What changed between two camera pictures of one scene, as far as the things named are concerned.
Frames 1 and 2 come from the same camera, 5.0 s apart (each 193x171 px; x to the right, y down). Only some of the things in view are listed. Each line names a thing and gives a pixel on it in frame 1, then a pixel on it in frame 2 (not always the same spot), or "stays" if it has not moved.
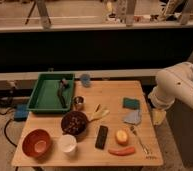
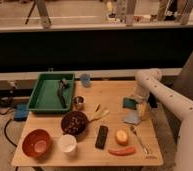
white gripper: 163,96 -> 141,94
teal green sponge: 131,103 stays
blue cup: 86,79 stays
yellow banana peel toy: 99,113 stays
